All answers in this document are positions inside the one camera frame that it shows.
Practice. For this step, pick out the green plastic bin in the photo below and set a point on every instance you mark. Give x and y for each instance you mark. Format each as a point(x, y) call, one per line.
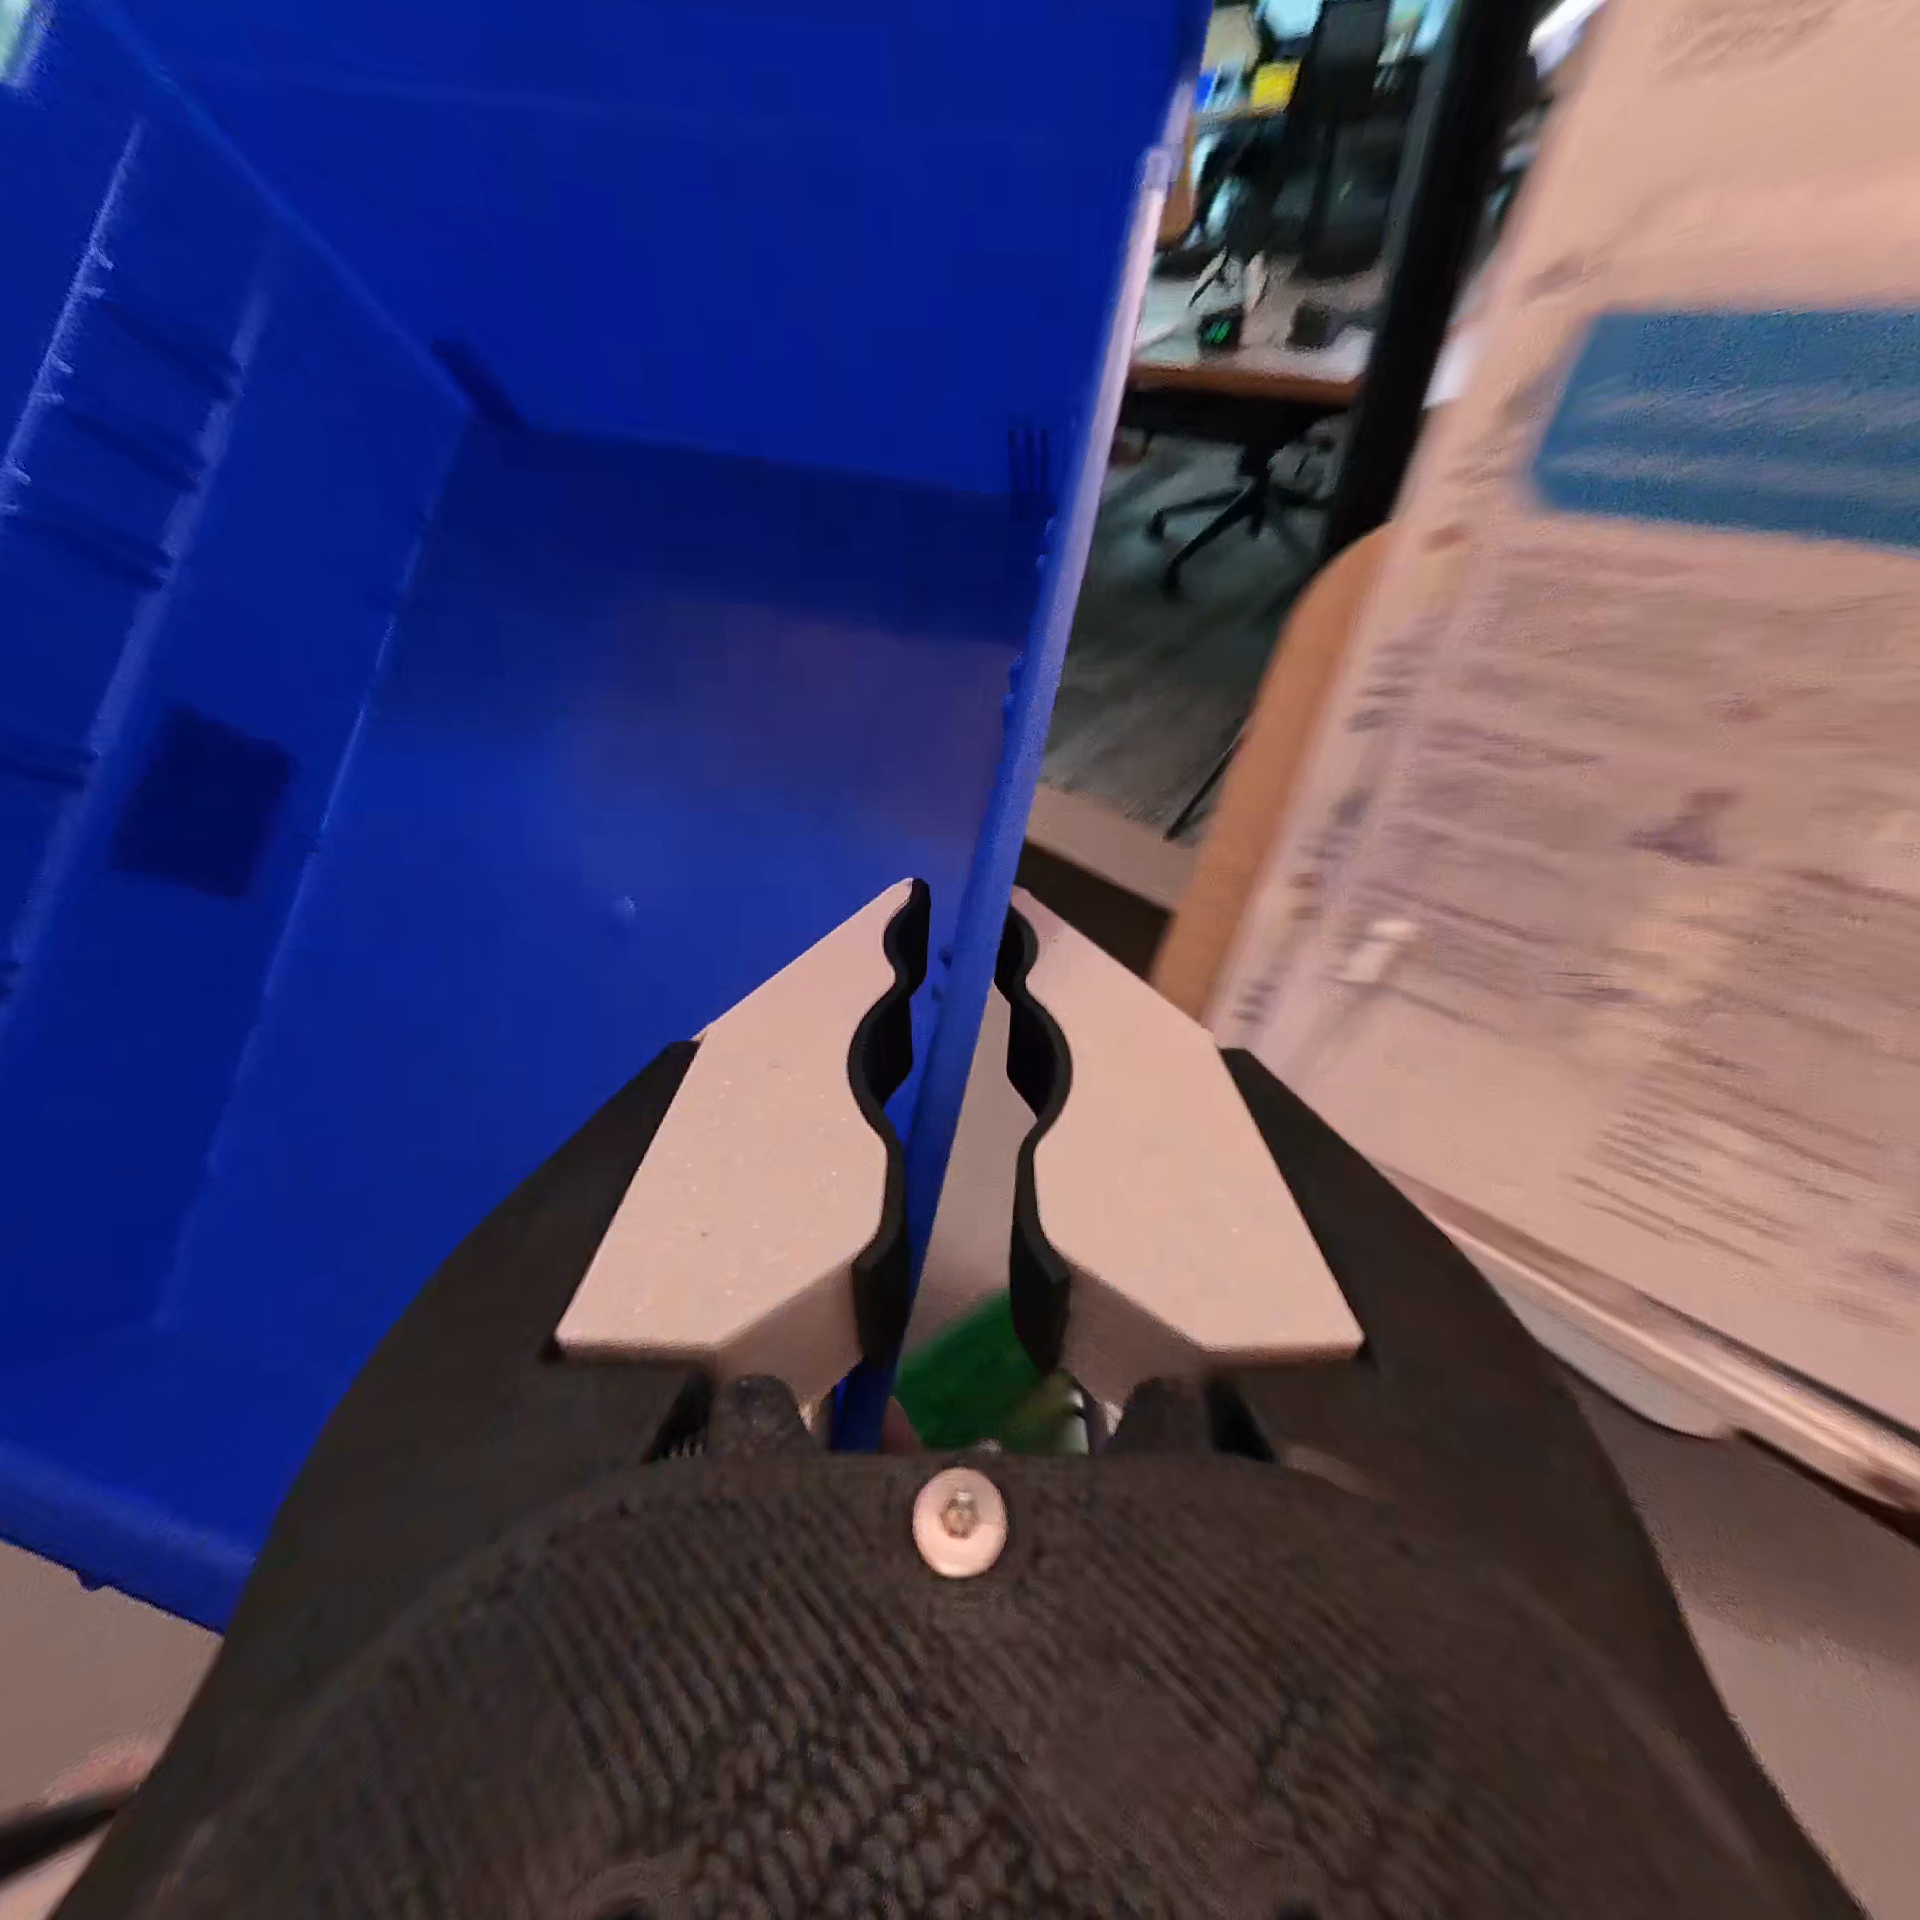
point(961, 1382)

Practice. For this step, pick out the wooden background desk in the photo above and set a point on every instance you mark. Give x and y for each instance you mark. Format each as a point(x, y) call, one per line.
point(1260, 376)

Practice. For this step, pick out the printed instruction sheet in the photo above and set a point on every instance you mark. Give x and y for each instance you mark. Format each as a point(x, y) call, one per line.
point(1651, 751)

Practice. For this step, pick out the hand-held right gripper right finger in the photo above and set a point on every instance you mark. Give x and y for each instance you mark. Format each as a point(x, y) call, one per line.
point(1184, 1214)

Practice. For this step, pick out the black metal frame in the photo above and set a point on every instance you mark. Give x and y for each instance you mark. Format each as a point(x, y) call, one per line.
point(1424, 254)

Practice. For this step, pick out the black office chair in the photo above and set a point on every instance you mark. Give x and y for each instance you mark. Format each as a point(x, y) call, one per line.
point(1243, 503)

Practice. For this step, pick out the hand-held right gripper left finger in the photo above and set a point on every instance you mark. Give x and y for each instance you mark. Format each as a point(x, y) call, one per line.
point(734, 1200)

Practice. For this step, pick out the blue plastic bin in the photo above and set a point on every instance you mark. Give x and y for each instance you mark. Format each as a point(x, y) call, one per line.
point(599, 674)

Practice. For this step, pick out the wooden document stand white base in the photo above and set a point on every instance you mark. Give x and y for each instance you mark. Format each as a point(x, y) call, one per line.
point(1276, 781)

